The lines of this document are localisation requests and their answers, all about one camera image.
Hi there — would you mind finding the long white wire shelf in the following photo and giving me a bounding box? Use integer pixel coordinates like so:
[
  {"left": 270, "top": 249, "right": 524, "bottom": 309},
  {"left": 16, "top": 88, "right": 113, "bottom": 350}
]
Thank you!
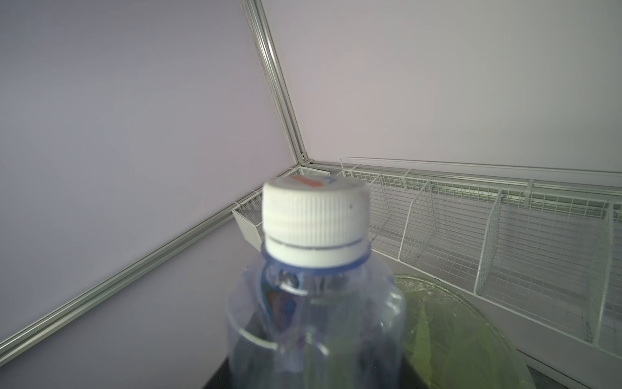
[{"left": 340, "top": 157, "right": 621, "bottom": 355}]

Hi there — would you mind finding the clear bottle white cap front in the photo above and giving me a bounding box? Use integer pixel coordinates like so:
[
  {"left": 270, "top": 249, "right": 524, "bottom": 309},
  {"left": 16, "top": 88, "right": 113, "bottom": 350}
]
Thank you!
[{"left": 225, "top": 176, "right": 407, "bottom": 388}]

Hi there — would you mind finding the green mesh trash bin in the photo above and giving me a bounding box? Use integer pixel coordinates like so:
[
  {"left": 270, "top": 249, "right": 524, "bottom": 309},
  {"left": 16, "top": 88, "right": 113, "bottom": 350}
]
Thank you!
[{"left": 395, "top": 274, "right": 535, "bottom": 388}]

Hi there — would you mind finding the small white mesh basket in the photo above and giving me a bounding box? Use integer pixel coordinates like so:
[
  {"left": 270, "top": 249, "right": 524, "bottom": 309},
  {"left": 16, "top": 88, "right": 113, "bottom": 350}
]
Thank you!
[{"left": 232, "top": 165, "right": 330, "bottom": 251}]

